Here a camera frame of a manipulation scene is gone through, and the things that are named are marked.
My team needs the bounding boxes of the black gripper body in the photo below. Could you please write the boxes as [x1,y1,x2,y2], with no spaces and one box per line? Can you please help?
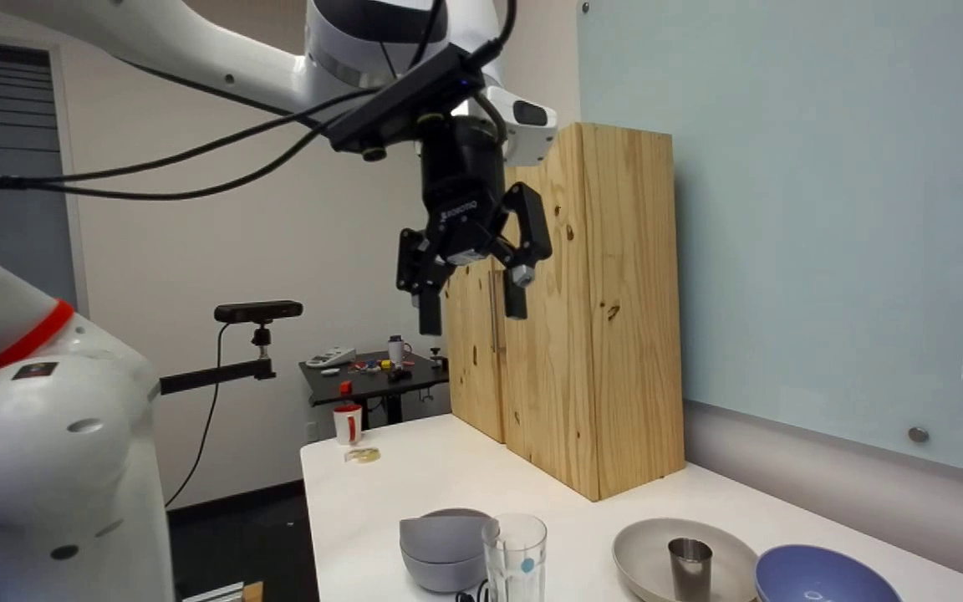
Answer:
[416,114,507,269]

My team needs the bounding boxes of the light wooden cabinet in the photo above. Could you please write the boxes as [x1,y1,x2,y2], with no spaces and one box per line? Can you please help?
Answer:
[436,121,688,506]

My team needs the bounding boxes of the black side table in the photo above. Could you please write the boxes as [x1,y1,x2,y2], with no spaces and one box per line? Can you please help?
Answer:
[296,345,451,428]

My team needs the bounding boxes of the gray bowl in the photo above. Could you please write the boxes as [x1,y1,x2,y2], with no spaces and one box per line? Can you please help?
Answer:
[399,506,501,600]

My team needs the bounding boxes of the frosted glass whiteboard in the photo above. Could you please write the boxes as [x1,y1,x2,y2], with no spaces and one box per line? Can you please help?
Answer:
[573,0,963,487]

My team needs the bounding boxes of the clear drinking glass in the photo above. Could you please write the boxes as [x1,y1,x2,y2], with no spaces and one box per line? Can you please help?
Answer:
[481,512,550,602]

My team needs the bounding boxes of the beige plate holding metal cup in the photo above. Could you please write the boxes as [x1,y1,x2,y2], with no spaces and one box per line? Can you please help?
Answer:
[613,516,763,602]

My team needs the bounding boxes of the small metal cup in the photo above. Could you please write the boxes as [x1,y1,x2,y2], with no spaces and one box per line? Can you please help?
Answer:
[666,535,716,602]

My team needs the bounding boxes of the blue bowl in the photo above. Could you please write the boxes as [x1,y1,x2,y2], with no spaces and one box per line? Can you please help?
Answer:
[753,541,903,602]

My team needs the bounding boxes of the black camera bar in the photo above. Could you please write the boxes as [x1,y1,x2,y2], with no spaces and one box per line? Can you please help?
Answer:
[210,297,307,327]

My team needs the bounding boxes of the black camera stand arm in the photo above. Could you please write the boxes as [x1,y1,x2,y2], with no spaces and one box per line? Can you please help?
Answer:
[150,322,280,397]

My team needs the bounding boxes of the thin black camera cable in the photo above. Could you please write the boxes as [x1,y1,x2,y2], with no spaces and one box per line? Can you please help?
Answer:
[164,322,226,507]

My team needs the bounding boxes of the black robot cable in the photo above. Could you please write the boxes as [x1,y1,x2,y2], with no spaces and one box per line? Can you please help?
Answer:
[0,0,523,205]

